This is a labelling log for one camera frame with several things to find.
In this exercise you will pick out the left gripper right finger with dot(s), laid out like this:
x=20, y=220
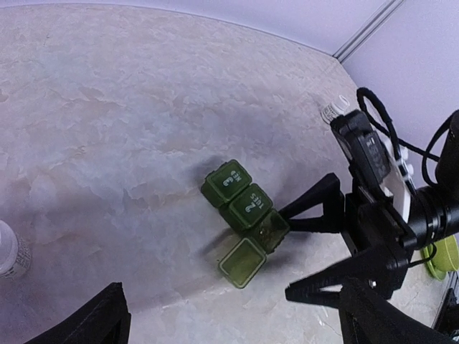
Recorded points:
x=366, y=317

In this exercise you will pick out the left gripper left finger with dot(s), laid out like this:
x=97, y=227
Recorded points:
x=103, y=319

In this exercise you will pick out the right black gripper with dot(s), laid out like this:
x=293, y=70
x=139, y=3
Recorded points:
x=371, y=234

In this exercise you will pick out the green weekly pill organizer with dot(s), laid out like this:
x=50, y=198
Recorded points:
x=249, y=211

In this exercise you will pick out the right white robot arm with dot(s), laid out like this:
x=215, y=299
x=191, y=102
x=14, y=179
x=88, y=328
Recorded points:
x=434, y=209

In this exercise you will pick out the green plate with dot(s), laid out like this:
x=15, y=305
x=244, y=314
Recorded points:
x=431, y=268

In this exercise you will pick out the green bowl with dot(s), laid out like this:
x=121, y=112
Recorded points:
x=446, y=257

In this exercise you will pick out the small white pill bottle far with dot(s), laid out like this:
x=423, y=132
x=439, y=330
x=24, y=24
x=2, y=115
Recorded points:
x=337, y=107

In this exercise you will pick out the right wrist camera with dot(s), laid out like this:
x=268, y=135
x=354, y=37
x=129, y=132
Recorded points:
x=379, y=177

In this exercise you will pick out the right aluminium corner post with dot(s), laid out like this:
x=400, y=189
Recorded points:
x=368, y=28

